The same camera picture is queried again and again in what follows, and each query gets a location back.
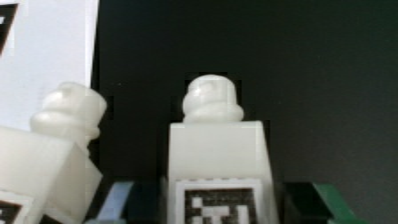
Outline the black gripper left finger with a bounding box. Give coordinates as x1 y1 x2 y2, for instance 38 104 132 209
84 181 157 224

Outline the white sheet with fiducial tags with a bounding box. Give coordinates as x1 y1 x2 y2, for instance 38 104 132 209
0 0 99 130

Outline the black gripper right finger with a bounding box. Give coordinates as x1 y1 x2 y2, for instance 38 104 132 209
282 182 354 224

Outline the white table leg with tag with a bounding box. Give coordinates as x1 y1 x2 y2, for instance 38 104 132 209
166 74 278 224
0 82 106 224

